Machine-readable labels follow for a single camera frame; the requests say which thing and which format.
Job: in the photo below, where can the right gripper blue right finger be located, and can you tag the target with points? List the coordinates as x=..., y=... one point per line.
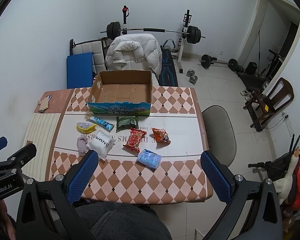
x=263, y=221

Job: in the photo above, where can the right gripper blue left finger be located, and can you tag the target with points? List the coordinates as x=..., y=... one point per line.
x=46, y=208

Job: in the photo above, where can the lilac sock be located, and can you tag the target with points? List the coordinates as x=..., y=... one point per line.
x=82, y=145

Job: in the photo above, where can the white bagged cloth packet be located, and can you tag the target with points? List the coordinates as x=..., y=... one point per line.
x=101, y=144

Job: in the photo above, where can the blue tube packet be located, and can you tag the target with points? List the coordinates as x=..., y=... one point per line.
x=100, y=122

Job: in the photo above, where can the green snack packet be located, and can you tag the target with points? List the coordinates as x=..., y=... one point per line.
x=126, y=122

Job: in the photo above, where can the red snack packet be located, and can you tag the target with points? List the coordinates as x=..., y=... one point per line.
x=134, y=139

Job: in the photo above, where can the light blue tissue pack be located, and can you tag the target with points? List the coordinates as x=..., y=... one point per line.
x=149, y=159

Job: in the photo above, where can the orange snack packet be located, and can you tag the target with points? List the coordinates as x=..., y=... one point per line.
x=160, y=135

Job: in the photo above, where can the white goose plush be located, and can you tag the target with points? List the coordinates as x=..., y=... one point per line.
x=284, y=185

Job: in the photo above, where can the black fleece clothing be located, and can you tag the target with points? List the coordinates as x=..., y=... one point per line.
x=109, y=220

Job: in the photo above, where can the small cardboard scrap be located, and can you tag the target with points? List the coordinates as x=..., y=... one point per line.
x=44, y=104

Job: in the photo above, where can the grey round chair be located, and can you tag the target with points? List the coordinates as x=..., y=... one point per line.
x=220, y=134

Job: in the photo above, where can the checkered table mat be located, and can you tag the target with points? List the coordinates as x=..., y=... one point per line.
x=121, y=178

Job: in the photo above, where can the blue folded mat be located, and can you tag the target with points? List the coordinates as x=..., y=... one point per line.
x=79, y=70

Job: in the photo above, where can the open cardboard box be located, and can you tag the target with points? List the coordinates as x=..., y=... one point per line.
x=121, y=92

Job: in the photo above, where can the dark wooden chair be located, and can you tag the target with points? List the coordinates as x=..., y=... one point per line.
x=262, y=107

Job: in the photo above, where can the chrome dumbbell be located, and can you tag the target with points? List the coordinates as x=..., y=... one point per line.
x=190, y=73
x=193, y=79

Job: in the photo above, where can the white puffer jacket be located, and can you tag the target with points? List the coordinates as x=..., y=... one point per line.
x=135, y=52

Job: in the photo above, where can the barbell on floor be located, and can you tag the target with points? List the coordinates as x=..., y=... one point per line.
x=206, y=61

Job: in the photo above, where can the black blue weight bench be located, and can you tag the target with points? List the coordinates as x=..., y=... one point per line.
x=168, y=76

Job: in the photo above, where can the squat rack stand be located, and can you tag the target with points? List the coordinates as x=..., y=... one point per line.
x=178, y=52

